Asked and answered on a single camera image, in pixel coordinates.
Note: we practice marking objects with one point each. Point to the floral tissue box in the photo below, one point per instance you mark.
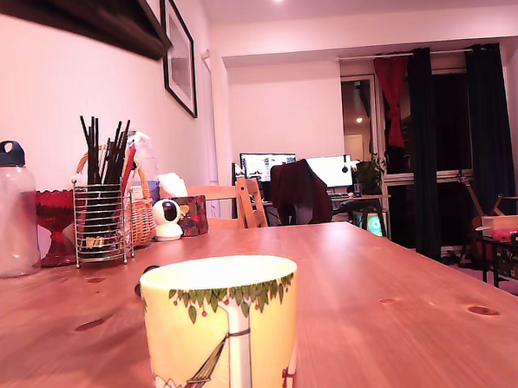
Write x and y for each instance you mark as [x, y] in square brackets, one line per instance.
[195, 219]

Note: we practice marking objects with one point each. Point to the green potted plant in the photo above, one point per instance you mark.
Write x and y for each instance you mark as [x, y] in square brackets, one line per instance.
[368, 175]

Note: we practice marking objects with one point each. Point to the dark red jacket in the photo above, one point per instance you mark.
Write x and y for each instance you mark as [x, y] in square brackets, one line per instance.
[297, 183]

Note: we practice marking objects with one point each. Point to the wooden chair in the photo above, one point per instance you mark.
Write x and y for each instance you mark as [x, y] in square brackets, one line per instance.
[251, 207]

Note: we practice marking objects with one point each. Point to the black low table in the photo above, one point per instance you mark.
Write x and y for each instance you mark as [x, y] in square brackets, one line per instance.
[495, 268]

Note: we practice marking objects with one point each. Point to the computer monitor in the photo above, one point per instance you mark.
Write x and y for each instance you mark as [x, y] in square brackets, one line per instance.
[262, 165]
[331, 170]

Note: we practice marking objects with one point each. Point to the black framed picture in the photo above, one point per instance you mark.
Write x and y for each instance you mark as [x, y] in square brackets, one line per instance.
[179, 76]

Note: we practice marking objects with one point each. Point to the dark curtain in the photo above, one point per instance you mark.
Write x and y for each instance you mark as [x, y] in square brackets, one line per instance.
[424, 150]
[490, 125]

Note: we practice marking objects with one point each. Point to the yellow tree print mug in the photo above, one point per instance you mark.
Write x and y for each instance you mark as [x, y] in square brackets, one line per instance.
[185, 358]

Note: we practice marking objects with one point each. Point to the red glass goblet bowl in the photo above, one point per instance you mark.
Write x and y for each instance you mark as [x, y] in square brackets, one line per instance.
[53, 209]

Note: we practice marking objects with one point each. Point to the red curtain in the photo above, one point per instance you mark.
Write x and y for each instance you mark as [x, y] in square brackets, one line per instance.
[392, 87]

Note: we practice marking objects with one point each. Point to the wooden desk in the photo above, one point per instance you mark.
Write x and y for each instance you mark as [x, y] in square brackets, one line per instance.
[363, 197]

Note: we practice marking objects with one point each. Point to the small white round camera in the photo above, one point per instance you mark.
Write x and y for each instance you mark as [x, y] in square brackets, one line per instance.
[160, 216]

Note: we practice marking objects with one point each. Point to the computer tower with lit fan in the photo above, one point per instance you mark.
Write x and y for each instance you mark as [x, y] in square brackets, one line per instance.
[375, 224]

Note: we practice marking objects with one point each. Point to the wooden guitar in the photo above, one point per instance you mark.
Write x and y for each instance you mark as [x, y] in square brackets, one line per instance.
[478, 223]

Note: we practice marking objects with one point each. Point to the clear bottle with blue cap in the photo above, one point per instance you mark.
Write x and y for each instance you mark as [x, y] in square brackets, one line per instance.
[12, 215]

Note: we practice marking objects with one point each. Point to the pink small object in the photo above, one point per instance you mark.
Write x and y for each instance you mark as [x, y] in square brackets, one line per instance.
[504, 234]

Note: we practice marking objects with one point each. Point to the black chopstick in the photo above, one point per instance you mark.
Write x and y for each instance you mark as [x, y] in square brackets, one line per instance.
[86, 151]
[94, 150]
[120, 151]

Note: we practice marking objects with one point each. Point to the white tissue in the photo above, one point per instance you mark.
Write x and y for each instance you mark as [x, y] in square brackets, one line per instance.
[171, 185]

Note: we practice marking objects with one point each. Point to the pale wooden box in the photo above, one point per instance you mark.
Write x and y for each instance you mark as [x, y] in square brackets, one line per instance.
[504, 222]

